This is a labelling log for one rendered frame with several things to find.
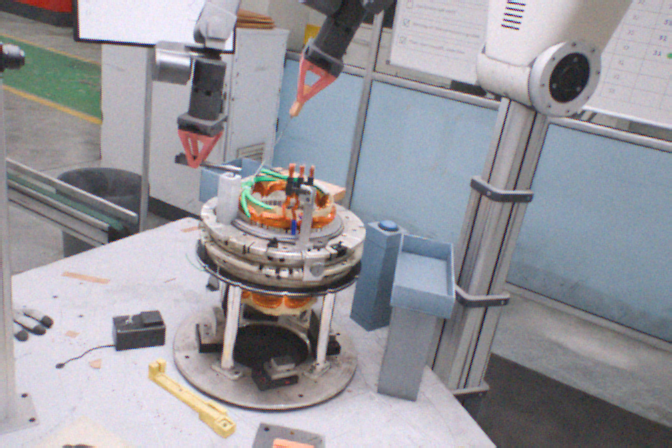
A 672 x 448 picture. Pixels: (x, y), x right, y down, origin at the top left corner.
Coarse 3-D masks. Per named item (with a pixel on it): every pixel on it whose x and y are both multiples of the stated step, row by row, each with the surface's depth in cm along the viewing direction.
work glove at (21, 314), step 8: (16, 304) 132; (16, 312) 129; (24, 312) 130; (32, 312) 130; (40, 312) 130; (16, 320) 127; (24, 320) 127; (32, 320) 128; (40, 320) 129; (48, 320) 129; (16, 328) 125; (32, 328) 126; (40, 328) 126; (16, 336) 124; (24, 336) 124
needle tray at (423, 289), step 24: (408, 240) 131; (432, 240) 130; (408, 264) 127; (432, 264) 129; (408, 288) 108; (432, 288) 118; (408, 312) 118; (432, 312) 109; (408, 336) 120; (384, 360) 123; (408, 360) 122; (384, 384) 125; (408, 384) 124
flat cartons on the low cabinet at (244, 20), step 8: (240, 8) 361; (240, 16) 331; (248, 16) 334; (256, 16) 336; (264, 16) 341; (240, 24) 329; (248, 24) 333; (256, 24) 337; (264, 24) 342; (272, 24) 347
